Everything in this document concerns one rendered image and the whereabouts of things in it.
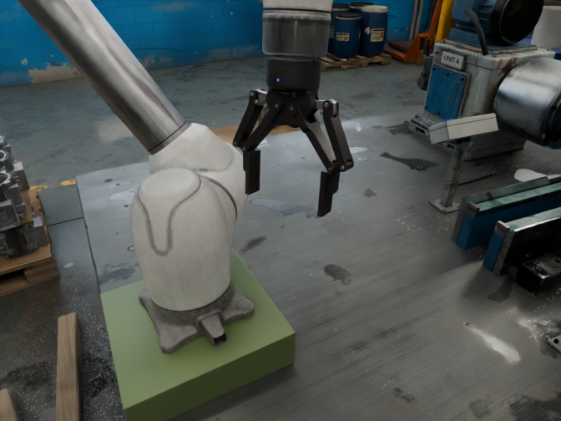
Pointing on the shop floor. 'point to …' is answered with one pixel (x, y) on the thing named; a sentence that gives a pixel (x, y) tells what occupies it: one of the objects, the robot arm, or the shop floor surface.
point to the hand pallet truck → (414, 53)
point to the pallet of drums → (356, 36)
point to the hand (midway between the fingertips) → (286, 195)
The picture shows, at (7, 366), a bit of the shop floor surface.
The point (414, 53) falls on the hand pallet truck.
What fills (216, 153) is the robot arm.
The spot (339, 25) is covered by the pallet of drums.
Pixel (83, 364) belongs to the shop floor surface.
